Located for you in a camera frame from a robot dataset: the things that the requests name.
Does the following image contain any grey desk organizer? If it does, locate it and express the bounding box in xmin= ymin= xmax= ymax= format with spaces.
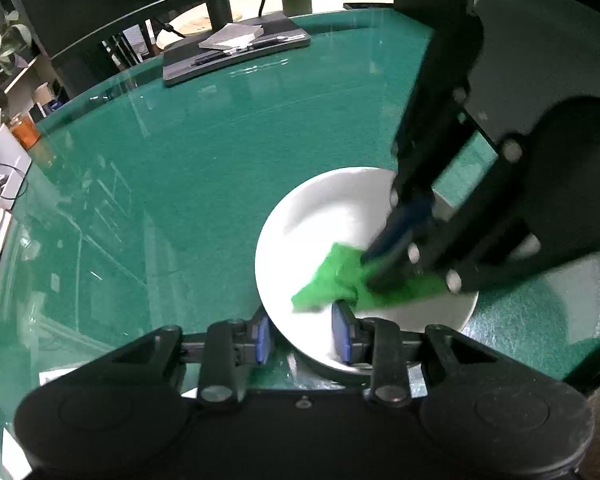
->
xmin=0 ymin=125 xmax=33 ymax=211

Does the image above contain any grey sticky note pad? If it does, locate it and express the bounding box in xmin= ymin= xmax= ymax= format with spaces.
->
xmin=198 ymin=22 xmax=265 ymax=51

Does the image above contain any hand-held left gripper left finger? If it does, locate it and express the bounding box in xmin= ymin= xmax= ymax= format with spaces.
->
xmin=97 ymin=315 xmax=273 ymax=406

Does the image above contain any potted green plant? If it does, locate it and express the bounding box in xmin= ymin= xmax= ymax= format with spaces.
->
xmin=0 ymin=10 xmax=33 ymax=96

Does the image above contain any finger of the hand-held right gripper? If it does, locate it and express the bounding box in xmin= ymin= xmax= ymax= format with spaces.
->
xmin=361 ymin=132 xmax=543 ymax=295
xmin=386 ymin=25 xmax=485 ymax=233

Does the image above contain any white dotted bowl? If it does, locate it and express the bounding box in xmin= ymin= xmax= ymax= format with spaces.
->
xmin=254 ymin=166 xmax=481 ymax=378

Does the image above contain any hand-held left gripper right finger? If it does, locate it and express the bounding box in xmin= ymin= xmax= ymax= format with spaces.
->
xmin=330 ymin=300 xmax=501 ymax=407

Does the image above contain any green cleaning cloth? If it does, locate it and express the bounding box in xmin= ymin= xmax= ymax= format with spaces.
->
xmin=290 ymin=242 xmax=453 ymax=313

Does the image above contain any black pen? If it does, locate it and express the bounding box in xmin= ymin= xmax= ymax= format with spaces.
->
xmin=194 ymin=35 xmax=289 ymax=66

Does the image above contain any orange metal canister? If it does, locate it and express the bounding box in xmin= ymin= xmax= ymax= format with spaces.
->
xmin=10 ymin=114 xmax=41 ymax=150

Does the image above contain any black monitor stand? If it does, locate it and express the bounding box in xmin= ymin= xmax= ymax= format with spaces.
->
xmin=161 ymin=0 xmax=312 ymax=87

